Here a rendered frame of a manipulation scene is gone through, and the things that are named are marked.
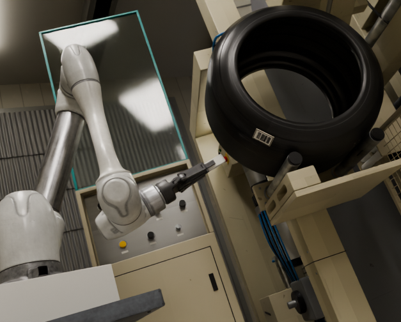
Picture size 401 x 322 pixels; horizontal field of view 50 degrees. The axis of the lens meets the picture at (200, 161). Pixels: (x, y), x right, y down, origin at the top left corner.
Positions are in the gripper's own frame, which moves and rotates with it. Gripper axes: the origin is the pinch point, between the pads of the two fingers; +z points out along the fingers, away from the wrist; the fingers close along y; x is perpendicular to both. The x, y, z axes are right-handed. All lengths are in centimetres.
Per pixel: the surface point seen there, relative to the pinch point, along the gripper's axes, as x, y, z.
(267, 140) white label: 5.5, -10.2, 15.1
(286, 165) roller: 14.6, -7.8, 16.1
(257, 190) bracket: 11.1, 23.0, 14.1
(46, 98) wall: -261, 311, -33
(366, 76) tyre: 5, -13, 55
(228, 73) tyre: -19.9, -12.2, 17.4
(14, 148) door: -210, 291, -87
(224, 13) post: -66, 25, 52
